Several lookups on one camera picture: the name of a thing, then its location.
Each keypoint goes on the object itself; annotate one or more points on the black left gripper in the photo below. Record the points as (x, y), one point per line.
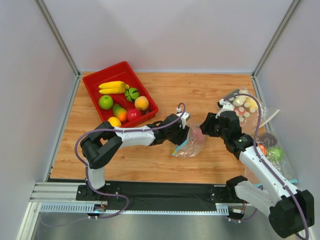
(182, 133)

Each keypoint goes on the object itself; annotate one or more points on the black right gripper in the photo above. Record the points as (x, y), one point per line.
(208, 125)

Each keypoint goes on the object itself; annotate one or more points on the pink fake fruit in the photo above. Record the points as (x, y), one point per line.
(197, 135)

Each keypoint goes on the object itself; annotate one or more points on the clear zip top bag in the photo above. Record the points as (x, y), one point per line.
(189, 148)

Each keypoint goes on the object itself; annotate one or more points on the fake peach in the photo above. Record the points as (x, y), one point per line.
(141, 103)

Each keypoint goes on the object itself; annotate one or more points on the dark purple fake fruit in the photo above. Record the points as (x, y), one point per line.
(147, 111)

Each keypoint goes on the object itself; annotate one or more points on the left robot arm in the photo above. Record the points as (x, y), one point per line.
(100, 145)

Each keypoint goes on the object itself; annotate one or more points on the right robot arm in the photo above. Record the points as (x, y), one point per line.
(288, 209)

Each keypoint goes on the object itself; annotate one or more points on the fake watermelon slice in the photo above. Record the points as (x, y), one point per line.
(240, 111)

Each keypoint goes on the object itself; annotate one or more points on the white fake food piece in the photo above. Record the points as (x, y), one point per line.
(239, 101)

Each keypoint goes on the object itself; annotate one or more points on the polka dot plastic bag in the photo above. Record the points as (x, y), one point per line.
(247, 110)

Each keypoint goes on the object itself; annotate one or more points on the yellow fake lemon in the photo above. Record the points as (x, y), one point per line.
(251, 105)

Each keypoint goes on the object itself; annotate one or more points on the red fake apple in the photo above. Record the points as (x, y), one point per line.
(133, 114)

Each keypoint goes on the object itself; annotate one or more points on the fake mango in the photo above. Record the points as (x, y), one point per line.
(119, 112)

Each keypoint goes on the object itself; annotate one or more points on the small green fake watermelon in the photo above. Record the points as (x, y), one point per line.
(131, 94)

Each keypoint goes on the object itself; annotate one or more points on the fake orange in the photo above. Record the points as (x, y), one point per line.
(114, 121)

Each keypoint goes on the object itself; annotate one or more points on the yellow fake banana bunch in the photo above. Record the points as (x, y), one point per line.
(113, 87)

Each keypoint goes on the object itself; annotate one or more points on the green fake apple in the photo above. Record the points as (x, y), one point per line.
(106, 102)

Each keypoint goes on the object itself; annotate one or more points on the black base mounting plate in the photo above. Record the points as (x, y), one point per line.
(161, 196)

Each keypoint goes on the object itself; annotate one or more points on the red plastic bin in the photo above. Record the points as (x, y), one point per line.
(124, 73)

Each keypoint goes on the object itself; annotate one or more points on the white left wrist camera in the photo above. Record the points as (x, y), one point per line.
(183, 116)

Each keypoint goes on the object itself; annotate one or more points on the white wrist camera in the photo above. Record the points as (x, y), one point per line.
(224, 106)
(183, 116)

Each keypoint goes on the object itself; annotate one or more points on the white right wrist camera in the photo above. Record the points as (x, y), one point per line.
(224, 106)

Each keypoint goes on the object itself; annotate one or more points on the aluminium frame post right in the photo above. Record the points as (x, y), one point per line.
(276, 36)

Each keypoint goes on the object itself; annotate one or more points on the aluminium frame post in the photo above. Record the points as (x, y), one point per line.
(57, 35)
(276, 36)

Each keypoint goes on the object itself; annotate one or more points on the white cable duct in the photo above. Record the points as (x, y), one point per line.
(94, 209)

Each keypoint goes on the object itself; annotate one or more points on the aluminium frame post left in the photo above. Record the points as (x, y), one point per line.
(57, 35)

